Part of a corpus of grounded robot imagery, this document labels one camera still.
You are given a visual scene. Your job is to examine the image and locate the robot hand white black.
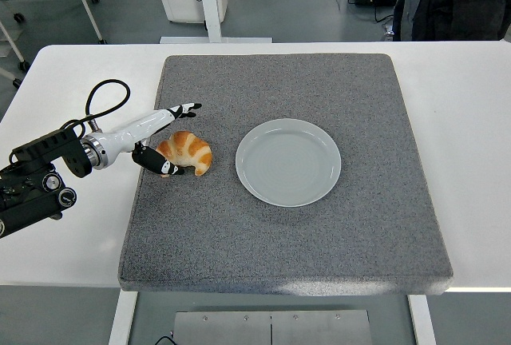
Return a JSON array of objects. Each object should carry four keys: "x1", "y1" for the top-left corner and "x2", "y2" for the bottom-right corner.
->
[{"x1": 104, "y1": 101, "x2": 203, "y2": 178}]

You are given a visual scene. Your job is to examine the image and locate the croissant bread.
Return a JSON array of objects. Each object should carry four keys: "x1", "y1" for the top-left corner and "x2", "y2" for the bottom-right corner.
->
[{"x1": 155, "y1": 130, "x2": 213, "y2": 178}]

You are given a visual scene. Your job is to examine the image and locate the pale grey round plate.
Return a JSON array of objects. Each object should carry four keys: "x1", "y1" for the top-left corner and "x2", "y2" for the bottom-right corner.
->
[{"x1": 235, "y1": 118, "x2": 343, "y2": 208}]

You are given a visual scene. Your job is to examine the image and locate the grey metal plate with screws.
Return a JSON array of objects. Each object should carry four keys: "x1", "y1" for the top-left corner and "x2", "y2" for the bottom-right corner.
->
[{"x1": 172, "y1": 309, "x2": 373, "y2": 345}]

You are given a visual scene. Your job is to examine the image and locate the white column stand with foot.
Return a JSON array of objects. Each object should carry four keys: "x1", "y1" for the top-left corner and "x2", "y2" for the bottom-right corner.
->
[{"x1": 160, "y1": 0, "x2": 273, "y2": 45}]

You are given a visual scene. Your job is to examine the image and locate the grey felt mat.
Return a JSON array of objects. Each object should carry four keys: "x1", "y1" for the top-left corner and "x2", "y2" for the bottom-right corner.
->
[{"x1": 117, "y1": 54, "x2": 455, "y2": 296}]

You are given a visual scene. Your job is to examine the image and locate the white table leg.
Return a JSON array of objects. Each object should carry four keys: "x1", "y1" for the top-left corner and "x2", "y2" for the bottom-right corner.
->
[
  {"x1": 406, "y1": 293, "x2": 437, "y2": 345},
  {"x1": 108, "y1": 289, "x2": 139, "y2": 345}
]

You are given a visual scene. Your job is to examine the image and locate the person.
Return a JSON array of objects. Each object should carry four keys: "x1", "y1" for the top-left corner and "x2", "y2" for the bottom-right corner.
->
[{"x1": 393, "y1": 0, "x2": 511, "y2": 42}]

